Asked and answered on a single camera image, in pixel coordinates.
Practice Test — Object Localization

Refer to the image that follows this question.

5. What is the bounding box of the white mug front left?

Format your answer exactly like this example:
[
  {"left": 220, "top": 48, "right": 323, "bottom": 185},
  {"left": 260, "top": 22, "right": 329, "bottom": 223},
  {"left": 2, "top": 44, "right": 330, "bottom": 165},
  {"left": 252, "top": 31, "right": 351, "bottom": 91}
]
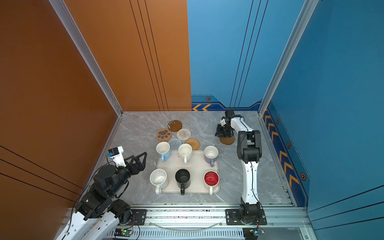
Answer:
[{"left": 150, "top": 169, "right": 169, "bottom": 195}]

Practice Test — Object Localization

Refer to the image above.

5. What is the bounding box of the blue grey woven coaster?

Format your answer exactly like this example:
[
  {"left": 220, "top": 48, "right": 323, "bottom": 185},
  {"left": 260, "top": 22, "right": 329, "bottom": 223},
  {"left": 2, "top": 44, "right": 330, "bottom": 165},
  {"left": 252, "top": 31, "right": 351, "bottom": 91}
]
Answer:
[{"left": 168, "top": 138, "right": 183, "bottom": 151}]

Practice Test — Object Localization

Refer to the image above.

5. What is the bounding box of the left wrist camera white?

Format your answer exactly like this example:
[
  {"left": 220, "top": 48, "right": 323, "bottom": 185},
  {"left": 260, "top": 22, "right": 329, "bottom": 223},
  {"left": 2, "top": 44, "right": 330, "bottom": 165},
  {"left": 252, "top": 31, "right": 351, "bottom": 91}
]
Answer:
[{"left": 107, "top": 146, "right": 126, "bottom": 168}]

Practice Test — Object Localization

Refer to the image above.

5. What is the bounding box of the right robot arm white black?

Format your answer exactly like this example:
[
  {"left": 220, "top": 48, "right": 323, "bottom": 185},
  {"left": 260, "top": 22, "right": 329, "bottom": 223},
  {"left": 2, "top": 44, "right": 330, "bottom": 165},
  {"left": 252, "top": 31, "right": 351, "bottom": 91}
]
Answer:
[{"left": 215, "top": 109, "right": 264, "bottom": 225}]

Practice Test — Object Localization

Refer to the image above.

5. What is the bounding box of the plain brown cork coaster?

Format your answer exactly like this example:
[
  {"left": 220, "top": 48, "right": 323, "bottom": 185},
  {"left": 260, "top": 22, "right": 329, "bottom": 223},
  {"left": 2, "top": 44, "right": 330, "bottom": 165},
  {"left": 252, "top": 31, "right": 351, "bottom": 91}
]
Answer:
[{"left": 219, "top": 136, "right": 236, "bottom": 145}]

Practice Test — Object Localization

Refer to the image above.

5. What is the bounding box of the aluminium front rail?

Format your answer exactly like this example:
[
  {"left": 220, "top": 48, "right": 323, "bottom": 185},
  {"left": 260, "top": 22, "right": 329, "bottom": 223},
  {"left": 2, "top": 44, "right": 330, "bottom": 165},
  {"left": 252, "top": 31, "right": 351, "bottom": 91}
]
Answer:
[{"left": 131, "top": 204, "right": 312, "bottom": 229}]

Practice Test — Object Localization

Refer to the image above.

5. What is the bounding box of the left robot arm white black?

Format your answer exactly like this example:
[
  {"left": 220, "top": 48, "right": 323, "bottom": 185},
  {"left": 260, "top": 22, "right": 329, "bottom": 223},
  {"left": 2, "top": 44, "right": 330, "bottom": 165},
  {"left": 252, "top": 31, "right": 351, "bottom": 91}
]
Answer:
[{"left": 56, "top": 149, "right": 147, "bottom": 240}]

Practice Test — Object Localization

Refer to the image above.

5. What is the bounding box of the red inside white mug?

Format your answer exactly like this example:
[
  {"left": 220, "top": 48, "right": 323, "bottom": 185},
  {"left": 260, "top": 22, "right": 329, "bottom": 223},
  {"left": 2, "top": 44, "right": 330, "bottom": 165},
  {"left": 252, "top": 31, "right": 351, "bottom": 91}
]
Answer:
[{"left": 204, "top": 171, "right": 220, "bottom": 195}]

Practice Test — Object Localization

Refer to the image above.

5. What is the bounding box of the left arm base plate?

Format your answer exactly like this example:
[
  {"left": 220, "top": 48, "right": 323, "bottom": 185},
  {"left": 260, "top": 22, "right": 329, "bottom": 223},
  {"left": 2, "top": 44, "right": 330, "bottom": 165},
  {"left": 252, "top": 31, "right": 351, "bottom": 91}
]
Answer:
[{"left": 106, "top": 209, "right": 147, "bottom": 226}]

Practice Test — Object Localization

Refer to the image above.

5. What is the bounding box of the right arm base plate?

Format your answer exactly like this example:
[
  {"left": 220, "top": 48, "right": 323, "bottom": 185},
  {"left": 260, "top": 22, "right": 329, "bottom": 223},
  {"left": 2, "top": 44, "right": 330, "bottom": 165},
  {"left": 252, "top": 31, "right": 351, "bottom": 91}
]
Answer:
[{"left": 225, "top": 209, "right": 268, "bottom": 226}]

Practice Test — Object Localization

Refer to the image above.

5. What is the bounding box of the tan rattan woven coaster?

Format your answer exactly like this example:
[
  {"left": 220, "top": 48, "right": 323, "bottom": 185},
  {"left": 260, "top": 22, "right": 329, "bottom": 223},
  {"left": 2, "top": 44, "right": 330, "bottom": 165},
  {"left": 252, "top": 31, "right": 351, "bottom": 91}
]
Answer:
[{"left": 185, "top": 138, "right": 201, "bottom": 151}]

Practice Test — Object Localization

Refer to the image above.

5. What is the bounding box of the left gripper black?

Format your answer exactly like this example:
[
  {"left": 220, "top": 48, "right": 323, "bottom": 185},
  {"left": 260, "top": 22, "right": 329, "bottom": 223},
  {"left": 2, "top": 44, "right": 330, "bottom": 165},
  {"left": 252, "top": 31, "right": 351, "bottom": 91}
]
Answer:
[{"left": 109, "top": 151, "right": 147, "bottom": 198}]

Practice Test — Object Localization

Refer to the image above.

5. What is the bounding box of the right green circuit board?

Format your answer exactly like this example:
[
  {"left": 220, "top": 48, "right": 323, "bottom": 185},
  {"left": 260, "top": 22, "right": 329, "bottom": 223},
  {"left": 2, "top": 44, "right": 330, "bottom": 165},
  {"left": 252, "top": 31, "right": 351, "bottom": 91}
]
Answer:
[{"left": 243, "top": 228, "right": 265, "bottom": 240}]

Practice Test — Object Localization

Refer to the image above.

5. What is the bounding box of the left green circuit board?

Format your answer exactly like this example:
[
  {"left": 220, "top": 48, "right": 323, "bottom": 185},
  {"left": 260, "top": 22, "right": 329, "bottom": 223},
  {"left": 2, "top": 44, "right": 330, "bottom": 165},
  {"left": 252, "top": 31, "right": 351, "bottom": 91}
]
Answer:
[{"left": 113, "top": 229, "right": 134, "bottom": 239}]

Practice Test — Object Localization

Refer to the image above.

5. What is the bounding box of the white woven rope coaster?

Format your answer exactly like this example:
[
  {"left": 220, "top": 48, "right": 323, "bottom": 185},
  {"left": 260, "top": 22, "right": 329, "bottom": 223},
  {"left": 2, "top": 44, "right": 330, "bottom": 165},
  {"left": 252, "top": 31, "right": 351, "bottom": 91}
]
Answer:
[{"left": 177, "top": 129, "right": 192, "bottom": 141}]

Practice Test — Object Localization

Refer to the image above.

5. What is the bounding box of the lavender mug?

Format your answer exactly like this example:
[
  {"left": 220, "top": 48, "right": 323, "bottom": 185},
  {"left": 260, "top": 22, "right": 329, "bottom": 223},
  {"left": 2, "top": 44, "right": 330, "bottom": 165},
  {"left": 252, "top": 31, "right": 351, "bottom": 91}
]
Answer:
[{"left": 204, "top": 146, "right": 219, "bottom": 168}]

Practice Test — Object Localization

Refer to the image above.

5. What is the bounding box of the cork paw print coaster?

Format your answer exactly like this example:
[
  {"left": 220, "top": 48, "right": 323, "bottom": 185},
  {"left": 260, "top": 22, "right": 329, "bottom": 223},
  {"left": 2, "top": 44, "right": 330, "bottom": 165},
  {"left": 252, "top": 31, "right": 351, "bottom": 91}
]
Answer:
[{"left": 156, "top": 128, "right": 173, "bottom": 142}]

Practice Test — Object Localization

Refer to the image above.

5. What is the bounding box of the white mug back centre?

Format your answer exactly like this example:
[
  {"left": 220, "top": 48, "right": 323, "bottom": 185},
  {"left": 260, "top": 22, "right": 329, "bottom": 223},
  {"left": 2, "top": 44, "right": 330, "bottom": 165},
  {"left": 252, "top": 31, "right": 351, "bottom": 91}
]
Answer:
[{"left": 178, "top": 144, "right": 193, "bottom": 164}]

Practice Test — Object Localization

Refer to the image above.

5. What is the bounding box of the black mug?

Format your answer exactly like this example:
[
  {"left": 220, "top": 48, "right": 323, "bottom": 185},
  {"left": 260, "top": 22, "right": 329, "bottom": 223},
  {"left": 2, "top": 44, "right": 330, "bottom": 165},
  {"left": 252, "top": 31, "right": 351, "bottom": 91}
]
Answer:
[{"left": 175, "top": 169, "right": 191, "bottom": 196}]

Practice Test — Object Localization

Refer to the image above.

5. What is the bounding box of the cream serving tray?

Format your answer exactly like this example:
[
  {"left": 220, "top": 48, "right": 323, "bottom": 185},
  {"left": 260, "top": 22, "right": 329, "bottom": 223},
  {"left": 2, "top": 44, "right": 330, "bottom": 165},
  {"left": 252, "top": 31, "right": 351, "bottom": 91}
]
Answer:
[{"left": 157, "top": 150, "right": 219, "bottom": 194}]

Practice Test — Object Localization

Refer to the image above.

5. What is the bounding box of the green circuit board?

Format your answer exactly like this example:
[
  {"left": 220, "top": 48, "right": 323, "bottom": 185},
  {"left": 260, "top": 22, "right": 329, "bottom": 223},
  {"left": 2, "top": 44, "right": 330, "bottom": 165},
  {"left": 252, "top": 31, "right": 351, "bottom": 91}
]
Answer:
[
  {"left": 113, "top": 229, "right": 134, "bottom": 239},
  {"left": 243, "top": 228, "right": 265, "bottom": 240}
]

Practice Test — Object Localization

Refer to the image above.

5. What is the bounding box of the light blue mug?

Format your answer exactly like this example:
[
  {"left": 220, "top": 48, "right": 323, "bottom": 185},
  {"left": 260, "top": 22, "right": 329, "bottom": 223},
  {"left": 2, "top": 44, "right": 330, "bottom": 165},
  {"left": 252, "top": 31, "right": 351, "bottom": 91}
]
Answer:
[{"left": 156, "top": 142, "right": 171, "bottom": 162}]

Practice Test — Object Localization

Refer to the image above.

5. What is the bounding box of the glossy brown round coaster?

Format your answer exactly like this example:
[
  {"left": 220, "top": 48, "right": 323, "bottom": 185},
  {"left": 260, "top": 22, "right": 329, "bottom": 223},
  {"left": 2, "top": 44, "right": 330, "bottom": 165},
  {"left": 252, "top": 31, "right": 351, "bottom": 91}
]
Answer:
[{"left": 168, "top": 120, "right": 183, "bottom": 132}]

